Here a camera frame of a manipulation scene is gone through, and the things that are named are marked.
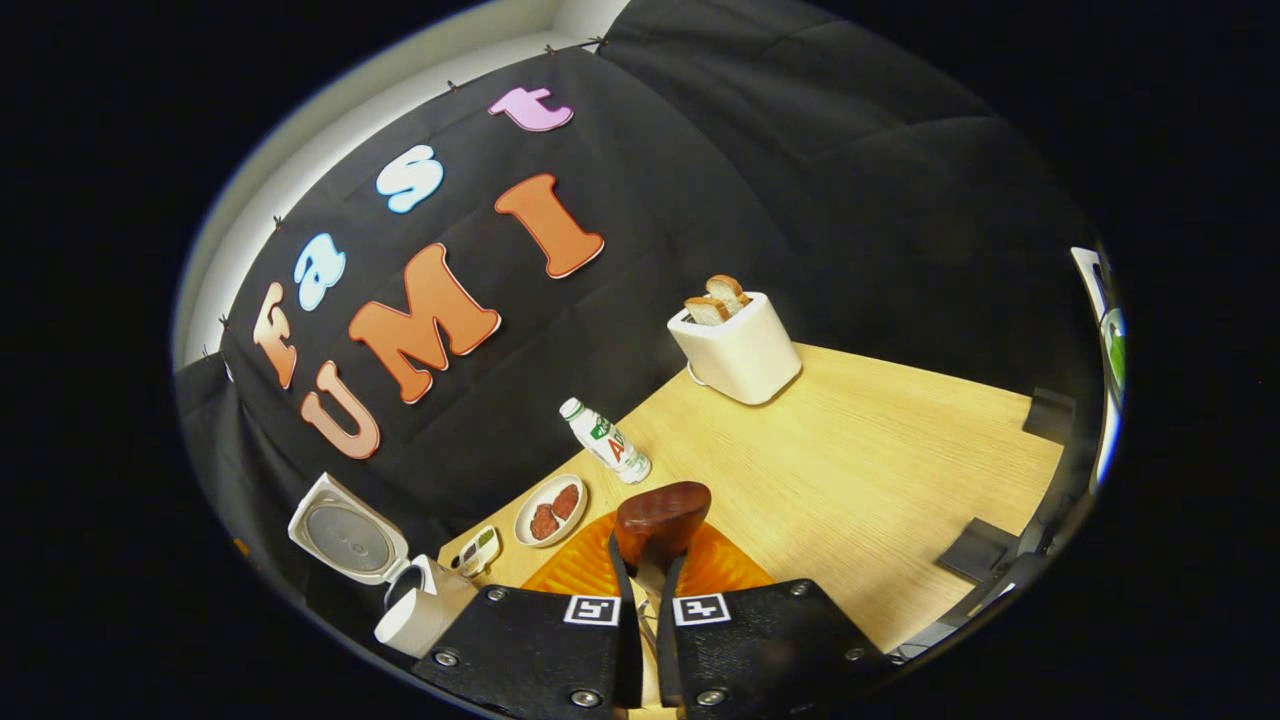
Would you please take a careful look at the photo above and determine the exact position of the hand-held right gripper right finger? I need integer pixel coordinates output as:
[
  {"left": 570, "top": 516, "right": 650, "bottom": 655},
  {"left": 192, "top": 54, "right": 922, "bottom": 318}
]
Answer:
[{"left": 655, "top": 520, "right": 891, "bottom": 719}]

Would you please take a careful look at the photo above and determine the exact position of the black backdrop cloth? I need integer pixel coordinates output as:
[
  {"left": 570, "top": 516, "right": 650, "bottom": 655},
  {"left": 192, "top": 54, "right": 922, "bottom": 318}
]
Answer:
[{"left": 175, "top": 0, "right": 1111, "bottom": 641}]

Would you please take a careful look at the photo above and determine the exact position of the white toaster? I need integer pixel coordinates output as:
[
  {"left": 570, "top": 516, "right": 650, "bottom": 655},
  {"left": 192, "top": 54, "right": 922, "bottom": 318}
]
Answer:
[{"left": 667, "top": 290, "right": 803, "bottom": 406}]

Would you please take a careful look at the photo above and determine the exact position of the white divided condiment tray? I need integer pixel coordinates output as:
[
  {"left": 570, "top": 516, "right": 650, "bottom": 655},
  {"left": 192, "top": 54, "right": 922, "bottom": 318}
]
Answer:
[{"left": 455, "top": 525, "right": 501, "bottom": 578}]

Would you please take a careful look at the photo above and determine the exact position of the brown wooden spoon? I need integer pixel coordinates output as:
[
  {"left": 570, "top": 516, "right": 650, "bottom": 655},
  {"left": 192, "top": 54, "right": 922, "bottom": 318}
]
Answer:
[{"left": 614, "top": 481, "right": 713, "bottom": 601}]

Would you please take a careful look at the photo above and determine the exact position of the black tape patch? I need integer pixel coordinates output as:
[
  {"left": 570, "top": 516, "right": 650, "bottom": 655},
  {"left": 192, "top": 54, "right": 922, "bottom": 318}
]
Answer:
[{"left": 937, "top": 517, "right": 1021, "bottom": 584}]

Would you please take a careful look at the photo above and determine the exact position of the white round plate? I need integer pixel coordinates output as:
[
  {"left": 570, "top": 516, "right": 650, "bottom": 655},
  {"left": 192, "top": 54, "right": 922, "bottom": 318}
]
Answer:
[{"left": 514, "top": 473, "right": 589, "bottom": 548}]

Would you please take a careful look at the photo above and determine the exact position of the white drink bottle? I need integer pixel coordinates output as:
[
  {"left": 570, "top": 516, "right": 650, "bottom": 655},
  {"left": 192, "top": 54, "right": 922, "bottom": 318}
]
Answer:
[{"left": 559, "top": 397, "right": 653, "bottom": 485}]

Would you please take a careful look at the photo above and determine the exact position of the white rice cooker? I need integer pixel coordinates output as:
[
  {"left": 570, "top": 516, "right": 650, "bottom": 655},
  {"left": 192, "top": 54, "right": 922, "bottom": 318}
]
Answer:
[{"left": 288, "top": 472, "right": 479, "bottom": 658}]

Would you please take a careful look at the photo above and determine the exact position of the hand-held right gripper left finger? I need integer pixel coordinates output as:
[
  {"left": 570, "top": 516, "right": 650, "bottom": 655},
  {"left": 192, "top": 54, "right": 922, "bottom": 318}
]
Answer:
[{"left": 412, "top": 512, "right": 641, "bottom": 717}]

